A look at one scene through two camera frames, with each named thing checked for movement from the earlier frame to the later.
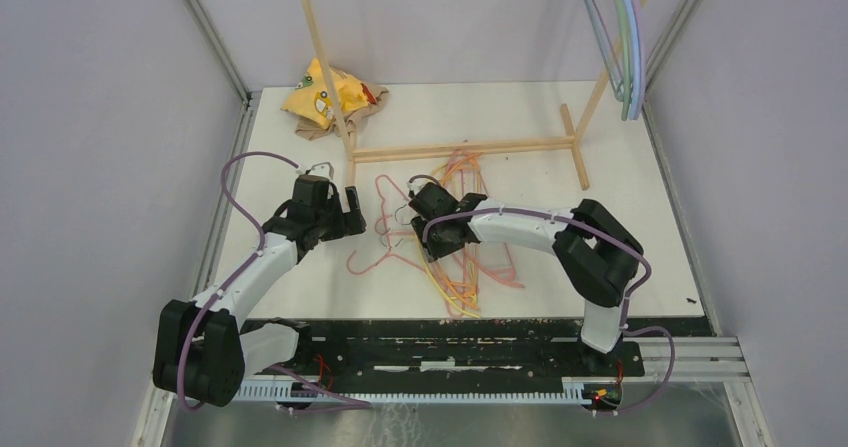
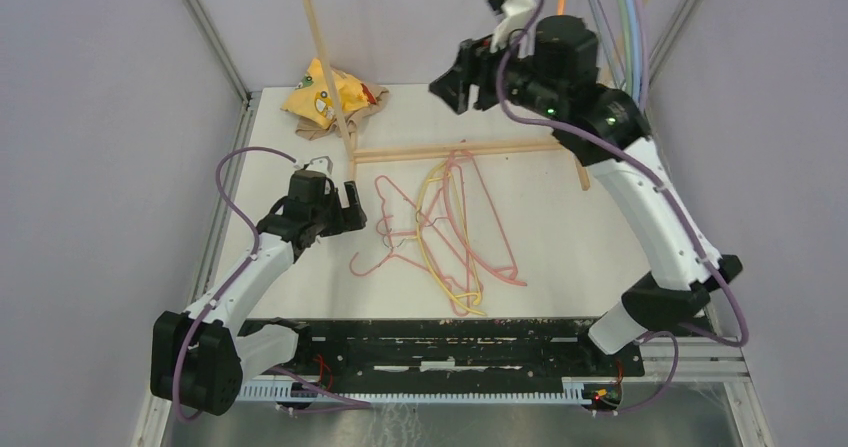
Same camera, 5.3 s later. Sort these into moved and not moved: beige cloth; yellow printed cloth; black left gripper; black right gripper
Moved: black right gripper
Not moved: yellow printed cloth; black left gripper; beige cloth
